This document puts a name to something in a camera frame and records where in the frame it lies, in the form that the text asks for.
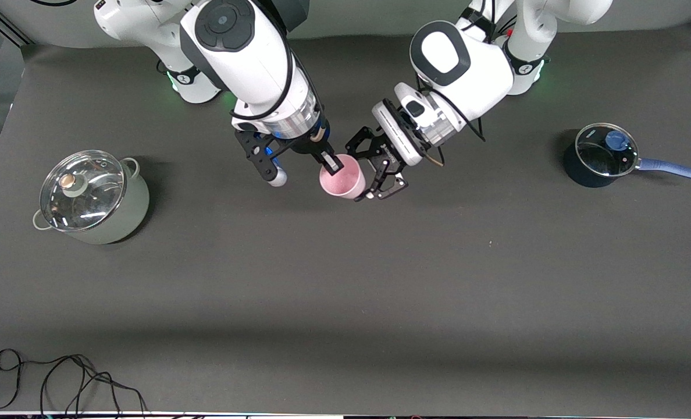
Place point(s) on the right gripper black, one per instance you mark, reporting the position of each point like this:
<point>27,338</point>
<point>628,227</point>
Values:
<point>309,145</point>

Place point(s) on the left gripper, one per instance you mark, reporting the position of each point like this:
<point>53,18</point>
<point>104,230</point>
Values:
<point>374,152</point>

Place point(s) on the pink plastic cup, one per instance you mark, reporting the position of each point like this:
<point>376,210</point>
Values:
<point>345,183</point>

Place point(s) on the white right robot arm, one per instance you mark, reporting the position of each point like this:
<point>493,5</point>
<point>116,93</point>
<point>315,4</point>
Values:
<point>246,64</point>

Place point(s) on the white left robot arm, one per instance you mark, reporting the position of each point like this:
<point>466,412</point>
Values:
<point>473,70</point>

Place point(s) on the dark grey table mat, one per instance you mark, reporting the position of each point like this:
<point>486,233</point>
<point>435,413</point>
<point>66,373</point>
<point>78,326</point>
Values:
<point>345,291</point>

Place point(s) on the dark blue saucepan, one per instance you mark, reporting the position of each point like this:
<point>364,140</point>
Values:
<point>578,174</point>

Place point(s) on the pale green cooking pot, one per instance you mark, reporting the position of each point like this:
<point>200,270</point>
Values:
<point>130,215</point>

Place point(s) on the glass lid with blue knob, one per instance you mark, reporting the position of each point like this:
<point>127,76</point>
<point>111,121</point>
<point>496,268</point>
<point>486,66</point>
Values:
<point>598,160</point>

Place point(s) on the glass lid with steel knob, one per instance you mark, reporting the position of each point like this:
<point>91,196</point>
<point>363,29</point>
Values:
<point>95,203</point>

